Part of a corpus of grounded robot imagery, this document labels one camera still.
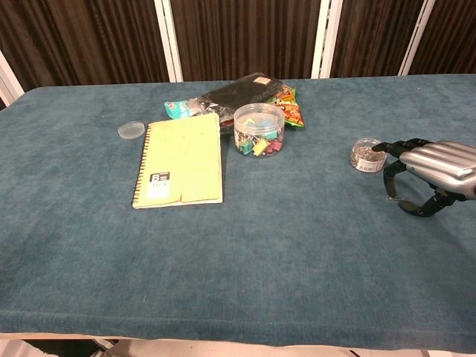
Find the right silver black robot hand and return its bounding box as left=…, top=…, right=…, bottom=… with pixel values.
left=371, top=138, right=476, bottom=217

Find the clear jar of paper clips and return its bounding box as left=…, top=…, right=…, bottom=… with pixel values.
left=351, top=138, right=389, bottom=173

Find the clear jar of binder clips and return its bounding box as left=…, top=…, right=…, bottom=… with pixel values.
left=233, top=103, right=286, bottom=158

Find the orange green snack packet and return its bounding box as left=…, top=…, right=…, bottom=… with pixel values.
left=267, top=85, right=305, bottom=130

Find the black item in plastic bag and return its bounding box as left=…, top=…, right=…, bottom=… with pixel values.
left=187, top=72, right=286, bottom=135

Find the teal velvet tablecloth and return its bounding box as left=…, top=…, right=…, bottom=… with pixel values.
left=0, top=73, right=476, bottom=353

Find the yellow spiral notebook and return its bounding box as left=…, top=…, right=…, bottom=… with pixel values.
left=132, top=112, right=224, bottom=210

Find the teal white snack packet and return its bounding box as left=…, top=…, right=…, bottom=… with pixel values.
left=164, top=99, right=202, bottom=120

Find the clear round plastic lid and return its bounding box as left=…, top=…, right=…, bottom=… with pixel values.
left=117, top=120, right=146, bottom=141

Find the white partition frame post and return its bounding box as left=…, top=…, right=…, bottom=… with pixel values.
left=398, top=0, right=437, bottom=77
left=0, top=50, right=25, bottom=108
left=311, top=0, right=344, bottom=80
left=153, top=0, right=184, bottom=83

